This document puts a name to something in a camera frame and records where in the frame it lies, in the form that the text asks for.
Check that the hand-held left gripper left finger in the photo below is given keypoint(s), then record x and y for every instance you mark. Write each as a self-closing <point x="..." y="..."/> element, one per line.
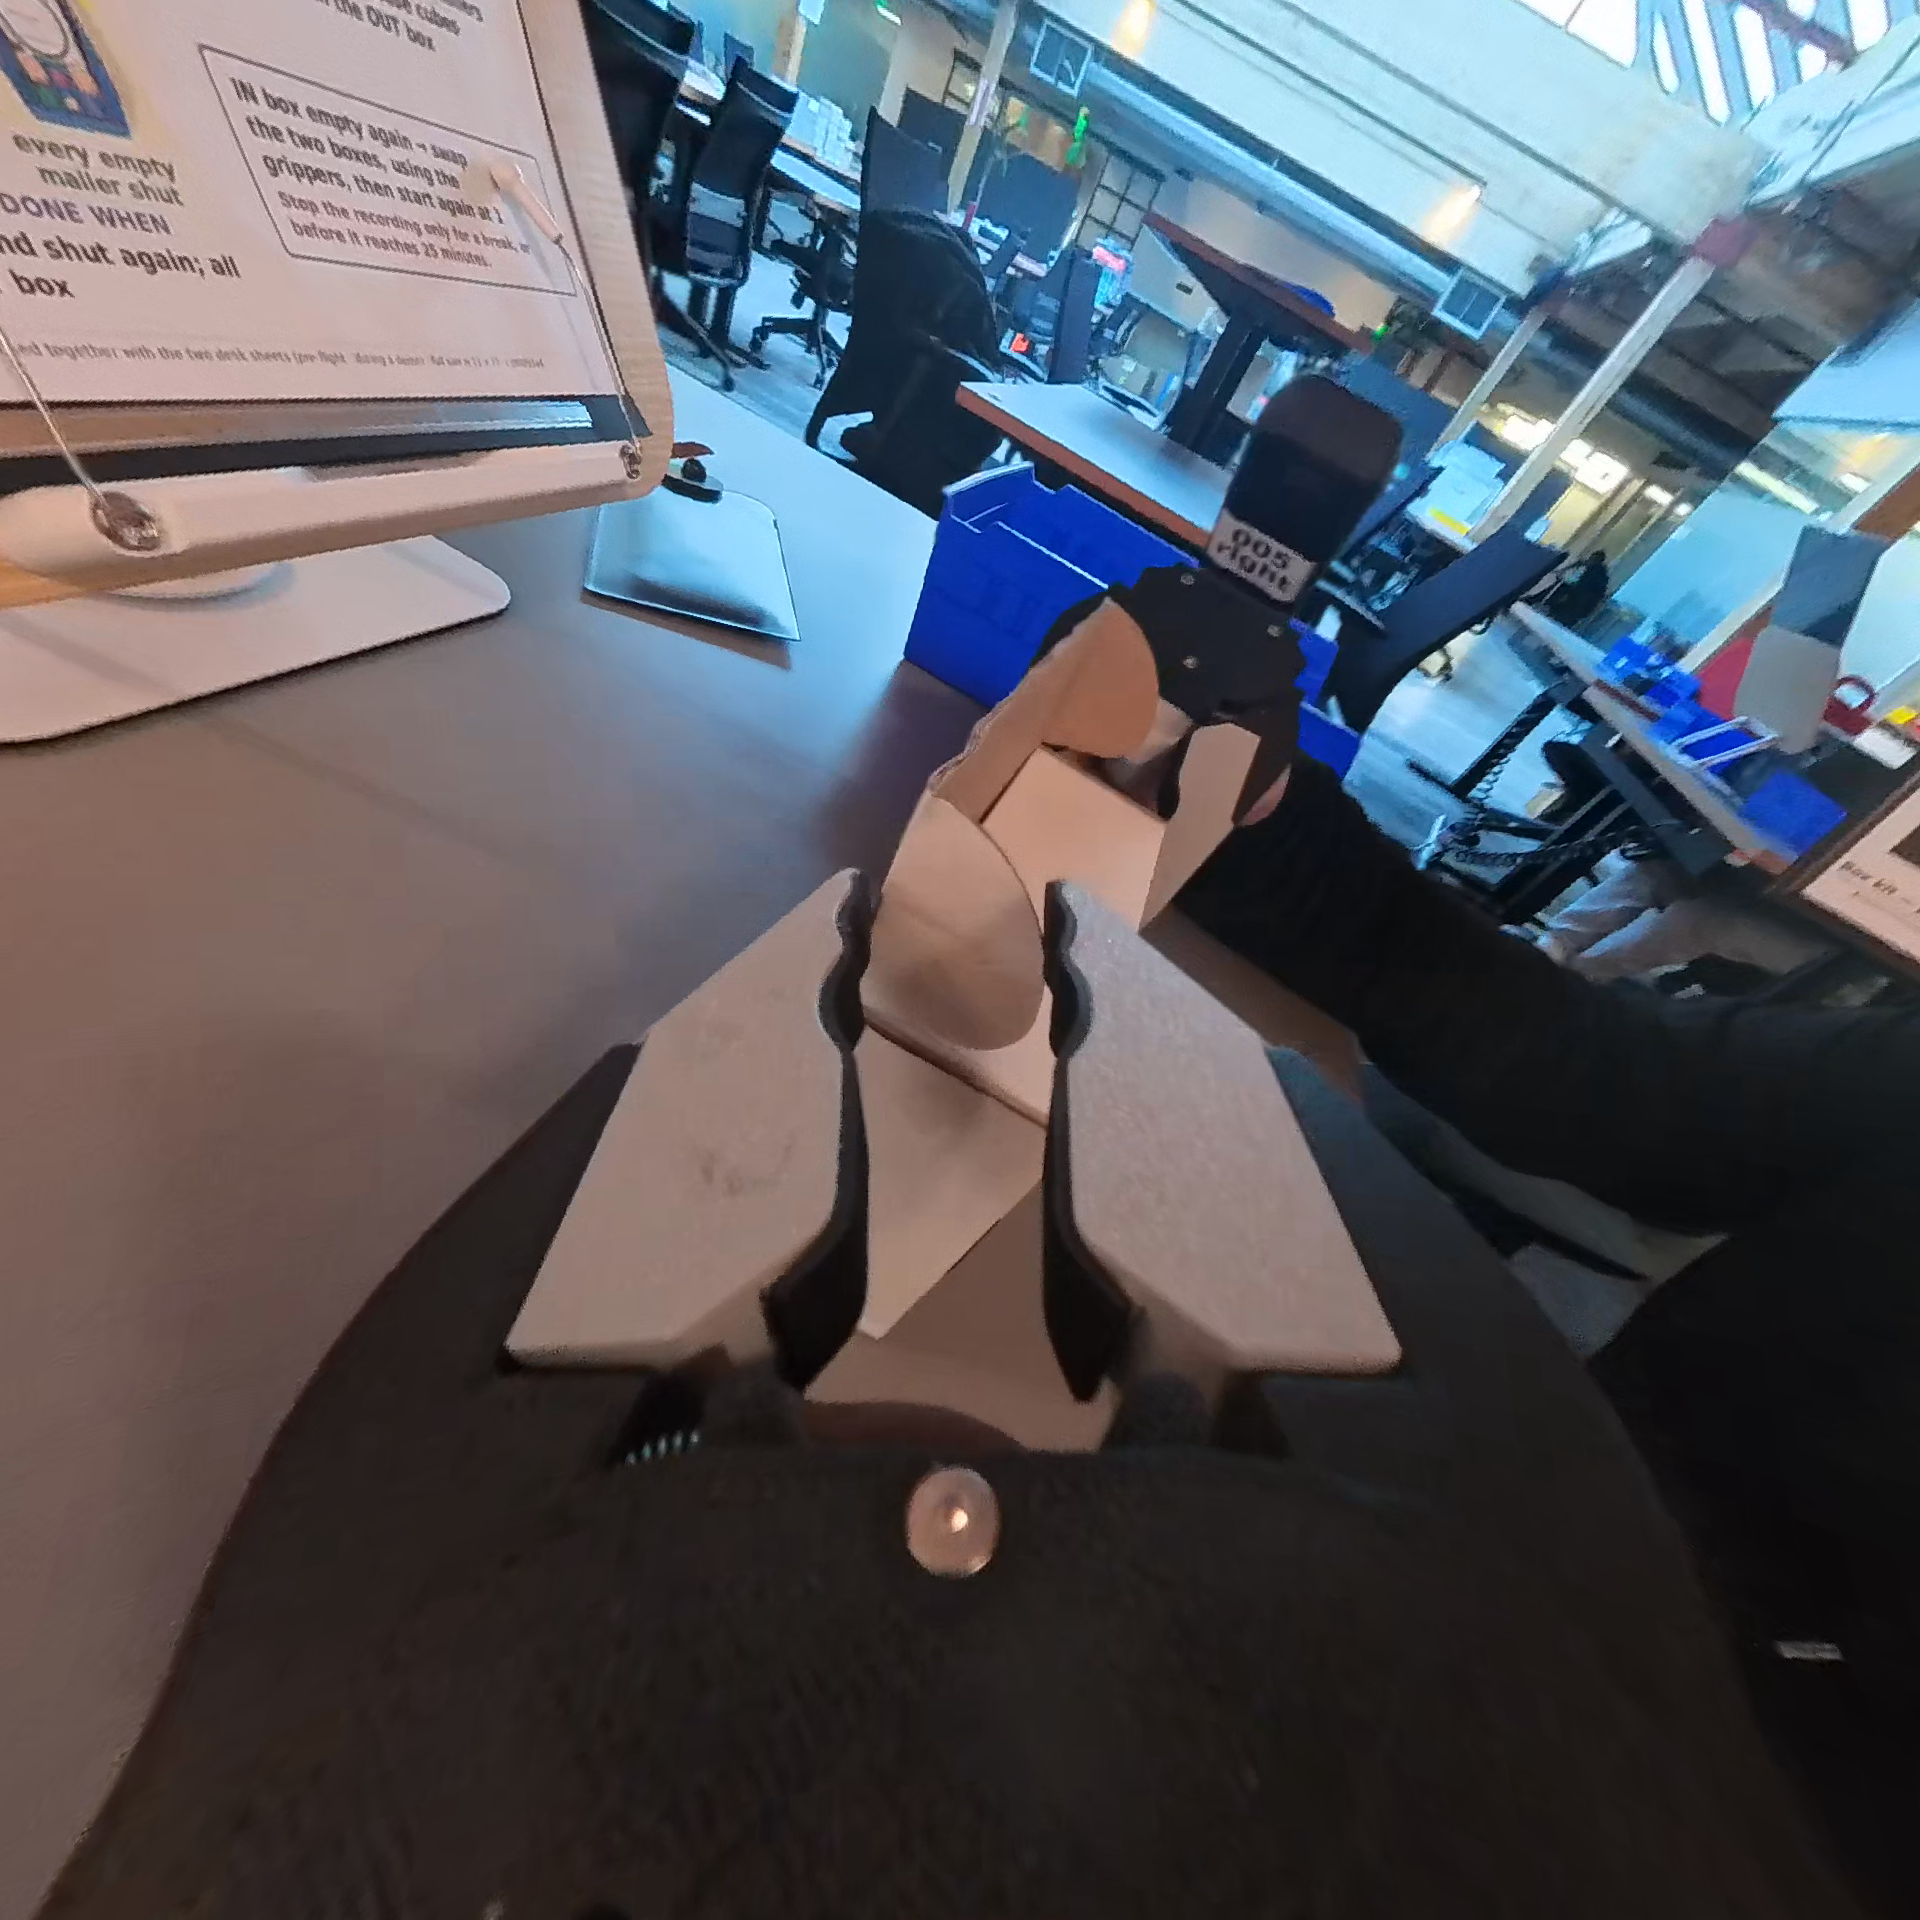
<point x="705" y="1169"/>

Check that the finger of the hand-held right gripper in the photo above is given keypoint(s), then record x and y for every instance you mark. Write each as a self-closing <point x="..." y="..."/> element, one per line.
<point x="1208" y="794"/>
<point x="1080" y="692"/>

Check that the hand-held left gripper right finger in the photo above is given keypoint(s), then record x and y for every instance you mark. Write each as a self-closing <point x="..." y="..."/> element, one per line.
<point x="1215" y="1200"/>

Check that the white cardboard mailer box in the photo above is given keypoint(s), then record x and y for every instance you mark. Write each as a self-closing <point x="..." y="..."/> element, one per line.
<point x="961" y="932"/>

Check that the person's right forearm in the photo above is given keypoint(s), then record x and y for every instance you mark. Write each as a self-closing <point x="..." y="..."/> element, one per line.
<point x="1499" y="1021"/>

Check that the grey white upright box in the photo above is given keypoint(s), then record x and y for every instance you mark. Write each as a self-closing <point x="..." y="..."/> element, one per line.
<point x="1799" y="662"/>

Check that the blue plastic bin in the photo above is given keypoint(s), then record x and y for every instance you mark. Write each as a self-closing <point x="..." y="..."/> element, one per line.
<point x="1003" y="599"/>

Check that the black office chair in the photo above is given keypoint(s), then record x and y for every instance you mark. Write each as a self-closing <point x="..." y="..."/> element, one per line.
<point x="898" y="346"/>
<point x="737" y="194"/>
<point x="1442" y="631"/>

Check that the wooden top desk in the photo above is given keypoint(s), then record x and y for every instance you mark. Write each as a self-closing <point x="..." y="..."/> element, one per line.
<point x="1110" y="452"/>

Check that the silver metal tray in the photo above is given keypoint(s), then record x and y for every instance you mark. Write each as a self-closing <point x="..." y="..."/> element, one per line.
<point x="690" y="569"/>

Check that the long work table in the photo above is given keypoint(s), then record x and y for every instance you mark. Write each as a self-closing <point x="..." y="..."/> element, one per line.
<point x="1651" y="748"/>

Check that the small black knob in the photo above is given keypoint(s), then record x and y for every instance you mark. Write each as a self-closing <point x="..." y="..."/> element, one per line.
<point x="694" y="471"/>

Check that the instruction sheet on wooden stand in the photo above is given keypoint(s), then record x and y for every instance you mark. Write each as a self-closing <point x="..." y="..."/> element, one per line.
<point x="623" y="226"/>

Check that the black white tag sign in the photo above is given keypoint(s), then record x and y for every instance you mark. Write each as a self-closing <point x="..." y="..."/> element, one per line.
<point x="1874" y="898"/>

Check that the printed instruction sheet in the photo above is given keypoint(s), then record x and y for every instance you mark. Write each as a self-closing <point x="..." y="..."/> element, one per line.
<point x="301" y="226"/>

